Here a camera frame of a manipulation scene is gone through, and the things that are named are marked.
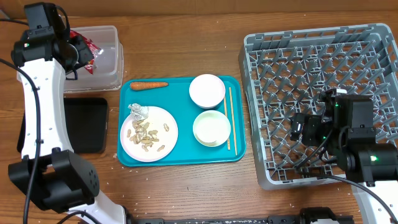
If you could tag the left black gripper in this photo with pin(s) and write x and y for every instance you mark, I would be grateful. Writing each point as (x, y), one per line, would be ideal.
(86, 55)

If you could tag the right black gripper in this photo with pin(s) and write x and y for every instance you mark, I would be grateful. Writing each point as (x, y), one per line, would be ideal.
(311, 126)

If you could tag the red snack wrapper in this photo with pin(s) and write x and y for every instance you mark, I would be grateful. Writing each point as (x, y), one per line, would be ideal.
(87, 51)

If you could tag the white tissue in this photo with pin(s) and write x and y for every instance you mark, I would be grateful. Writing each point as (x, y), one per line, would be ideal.
(138, 112)

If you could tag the wooden chopstick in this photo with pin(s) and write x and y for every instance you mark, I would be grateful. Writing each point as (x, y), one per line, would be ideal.
(227, 127)
(233, 121)

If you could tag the white bowl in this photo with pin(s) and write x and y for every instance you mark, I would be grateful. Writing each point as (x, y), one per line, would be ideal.
(208, 128)

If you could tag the pink bowl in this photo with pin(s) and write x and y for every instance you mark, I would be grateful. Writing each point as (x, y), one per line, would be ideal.
(207, 91)

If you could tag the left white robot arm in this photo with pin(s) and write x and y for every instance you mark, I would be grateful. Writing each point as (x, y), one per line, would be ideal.
(50, 174)

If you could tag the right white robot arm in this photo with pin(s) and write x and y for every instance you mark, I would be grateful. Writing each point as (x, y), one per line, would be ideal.
(347, 151)

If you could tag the grey dishwasher rack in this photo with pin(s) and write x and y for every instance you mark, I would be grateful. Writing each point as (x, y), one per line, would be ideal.
(284, 73)

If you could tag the clear plastic bin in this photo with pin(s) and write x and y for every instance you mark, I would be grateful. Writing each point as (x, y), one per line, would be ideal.
(108, 65)

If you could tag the orange carrot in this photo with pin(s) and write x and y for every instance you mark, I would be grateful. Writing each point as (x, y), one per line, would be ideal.
(139, 86)

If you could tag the peanut shells pile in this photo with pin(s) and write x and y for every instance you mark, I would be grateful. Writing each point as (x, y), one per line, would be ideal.
(148, 135)

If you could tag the white round plate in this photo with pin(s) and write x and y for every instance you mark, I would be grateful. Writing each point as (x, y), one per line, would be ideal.
(159, 115)

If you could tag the teal serving tray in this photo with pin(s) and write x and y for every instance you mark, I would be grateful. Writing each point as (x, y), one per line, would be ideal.
(176, 100)

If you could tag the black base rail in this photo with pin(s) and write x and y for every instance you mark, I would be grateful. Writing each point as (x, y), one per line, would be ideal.
(312, 215)

